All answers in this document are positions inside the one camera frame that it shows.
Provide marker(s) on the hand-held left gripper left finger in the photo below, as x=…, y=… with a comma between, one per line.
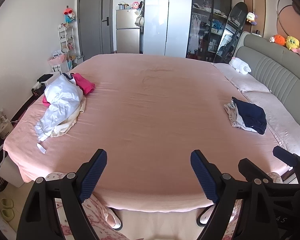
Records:
x=93, y=177

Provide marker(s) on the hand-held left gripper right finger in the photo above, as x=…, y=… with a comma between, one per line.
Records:
x=205, y=177

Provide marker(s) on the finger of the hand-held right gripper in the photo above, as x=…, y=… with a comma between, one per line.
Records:
x=250, y=168
x=285, y=155

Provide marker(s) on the white garment with ties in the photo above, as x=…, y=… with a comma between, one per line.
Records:
x=50, y=122

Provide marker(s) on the white navy-trimmed sweatshirt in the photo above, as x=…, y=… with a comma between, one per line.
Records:
x=62, y=92

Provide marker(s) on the pink printed pajamas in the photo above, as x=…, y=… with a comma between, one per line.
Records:
x=95, y=211

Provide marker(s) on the pink slipper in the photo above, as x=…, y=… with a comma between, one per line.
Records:
x=205, y=217
x=115, y=221

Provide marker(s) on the white folded garment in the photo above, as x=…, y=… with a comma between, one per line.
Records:
x=240, y=122

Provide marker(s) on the navy folded garment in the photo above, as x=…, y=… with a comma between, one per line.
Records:
x=252, y=117

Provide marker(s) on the bed with pink sheet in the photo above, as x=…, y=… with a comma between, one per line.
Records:
x=152, y=110

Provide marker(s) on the white bin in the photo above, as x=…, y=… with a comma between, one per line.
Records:
x=6, y=166

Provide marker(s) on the grey padded headboard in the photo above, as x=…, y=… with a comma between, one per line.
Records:
x=272, y=65

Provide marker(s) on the green slipper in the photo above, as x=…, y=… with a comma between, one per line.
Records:
x=5, y=203
x=8, y=214

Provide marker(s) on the pink garment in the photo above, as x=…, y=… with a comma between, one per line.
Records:
x=83, y=83

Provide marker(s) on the white humidifier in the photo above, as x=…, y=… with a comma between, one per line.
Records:
x=5, y=127

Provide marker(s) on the yellow plush toy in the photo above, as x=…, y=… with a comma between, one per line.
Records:
x=293, y=42

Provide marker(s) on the orange plush toy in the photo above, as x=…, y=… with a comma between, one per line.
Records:
x=279, y=39

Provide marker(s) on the small white plush toy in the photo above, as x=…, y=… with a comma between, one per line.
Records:
x=271, y=39

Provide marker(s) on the pink flower bouquet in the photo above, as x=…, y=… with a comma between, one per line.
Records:
x=57, y=60

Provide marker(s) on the black standing mirror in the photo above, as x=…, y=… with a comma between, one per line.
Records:
x=231, y=35

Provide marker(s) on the white shelf rack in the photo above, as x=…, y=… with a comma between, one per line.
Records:
x=67, y=42

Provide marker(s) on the white purple plush toy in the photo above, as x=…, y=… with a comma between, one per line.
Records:
x=251, y=18

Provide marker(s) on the silver fridge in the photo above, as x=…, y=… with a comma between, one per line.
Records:
x=128, y=32

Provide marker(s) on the dark glass cabinet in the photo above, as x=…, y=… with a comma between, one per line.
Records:
x=207, y=22

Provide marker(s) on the grey door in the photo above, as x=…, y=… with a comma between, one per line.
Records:
x=95, y=22

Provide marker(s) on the white hanging bag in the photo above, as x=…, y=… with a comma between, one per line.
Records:
x=140, y=20

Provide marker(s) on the red blue plush toy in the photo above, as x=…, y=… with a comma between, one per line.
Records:
x=69, y=15

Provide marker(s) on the white wardrobe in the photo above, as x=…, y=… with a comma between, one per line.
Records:
x=165, y=17

